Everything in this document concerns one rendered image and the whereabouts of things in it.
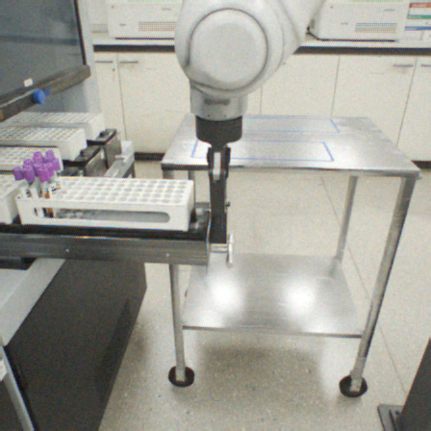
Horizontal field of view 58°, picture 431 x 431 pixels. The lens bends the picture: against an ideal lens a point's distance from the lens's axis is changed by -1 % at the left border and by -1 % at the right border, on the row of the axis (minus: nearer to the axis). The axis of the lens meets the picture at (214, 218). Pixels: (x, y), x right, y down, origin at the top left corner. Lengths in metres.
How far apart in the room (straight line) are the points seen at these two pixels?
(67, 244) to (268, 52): 0.49
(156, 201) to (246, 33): 0.38
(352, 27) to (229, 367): 2.29
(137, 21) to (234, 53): 2.64
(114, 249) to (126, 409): 0.82
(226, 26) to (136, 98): 2.73
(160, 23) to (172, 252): 2.42
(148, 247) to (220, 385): 0.87
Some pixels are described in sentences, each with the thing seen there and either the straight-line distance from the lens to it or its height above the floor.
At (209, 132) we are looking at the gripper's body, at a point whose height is 0.98.
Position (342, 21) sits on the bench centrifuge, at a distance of 2.98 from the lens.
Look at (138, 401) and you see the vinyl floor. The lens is 1.45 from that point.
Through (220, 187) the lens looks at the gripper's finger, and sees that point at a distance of 0.63.
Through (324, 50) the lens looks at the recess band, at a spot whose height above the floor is 0.84.
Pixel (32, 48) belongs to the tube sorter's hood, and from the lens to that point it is 0.98.
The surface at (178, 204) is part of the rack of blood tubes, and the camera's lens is 0.65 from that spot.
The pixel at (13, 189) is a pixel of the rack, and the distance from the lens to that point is 0.79.
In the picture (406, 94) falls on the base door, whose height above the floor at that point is 0.56.
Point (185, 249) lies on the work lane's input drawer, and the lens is 0.67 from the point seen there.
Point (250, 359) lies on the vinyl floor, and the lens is 1.54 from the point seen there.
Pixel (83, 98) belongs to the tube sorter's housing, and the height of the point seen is 0.90.
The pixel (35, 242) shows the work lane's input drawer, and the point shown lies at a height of 0.79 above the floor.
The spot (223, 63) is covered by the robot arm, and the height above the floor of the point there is 1.11.
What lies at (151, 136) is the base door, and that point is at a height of 0.22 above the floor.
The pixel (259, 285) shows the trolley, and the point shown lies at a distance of 1.41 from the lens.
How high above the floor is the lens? 1.17
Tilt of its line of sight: 30 degrees down
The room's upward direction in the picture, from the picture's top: straight up
